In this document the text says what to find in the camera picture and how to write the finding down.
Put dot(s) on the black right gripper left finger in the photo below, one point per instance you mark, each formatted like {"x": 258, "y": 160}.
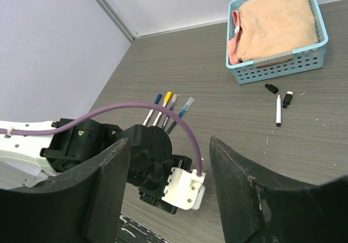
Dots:
{"x": 82, "y": 204}

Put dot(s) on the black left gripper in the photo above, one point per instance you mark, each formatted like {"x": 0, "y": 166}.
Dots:
{"x": 151, "y": 161}

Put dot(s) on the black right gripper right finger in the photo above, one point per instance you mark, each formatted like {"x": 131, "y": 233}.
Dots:
{"x": 257, "y": 204}

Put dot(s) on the white marker with blue end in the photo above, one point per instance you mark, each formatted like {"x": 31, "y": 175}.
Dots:
{"x": 150, "y": 113}

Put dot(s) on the teal pen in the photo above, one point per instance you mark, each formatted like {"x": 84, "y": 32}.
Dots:
{"x": 181, "y": 113}

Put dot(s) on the small black pen cap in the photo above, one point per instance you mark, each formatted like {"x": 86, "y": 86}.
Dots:
{"x": 273, "y": 89}

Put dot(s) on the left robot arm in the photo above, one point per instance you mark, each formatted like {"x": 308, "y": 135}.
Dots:
{"x": 27, "y": 160}

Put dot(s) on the white pen with black end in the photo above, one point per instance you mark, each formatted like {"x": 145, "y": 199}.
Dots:
{"x": 278, "y": 111}

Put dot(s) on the black cap with white tip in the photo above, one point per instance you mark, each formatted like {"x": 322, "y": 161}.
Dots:
{"x": 287, "y": 99}

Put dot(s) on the light blue perforated basket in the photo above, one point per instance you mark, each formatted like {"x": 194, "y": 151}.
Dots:
{"x": 282, "y": 64}

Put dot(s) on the peach folded towel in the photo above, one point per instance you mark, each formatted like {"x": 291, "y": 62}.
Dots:
{"x": 269, "y": 27}

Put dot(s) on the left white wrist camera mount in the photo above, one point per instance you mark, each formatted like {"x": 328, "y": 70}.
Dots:
{"x": 184, "y": 189}

